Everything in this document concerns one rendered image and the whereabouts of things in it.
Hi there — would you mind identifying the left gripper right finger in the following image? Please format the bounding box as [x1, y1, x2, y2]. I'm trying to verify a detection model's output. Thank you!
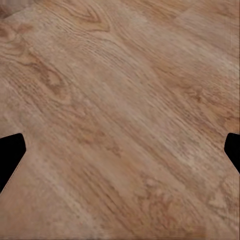
[224, 133, 240, 173]

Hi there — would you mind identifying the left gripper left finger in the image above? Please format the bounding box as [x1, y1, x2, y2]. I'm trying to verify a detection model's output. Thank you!
[0, 133, 26, 193]

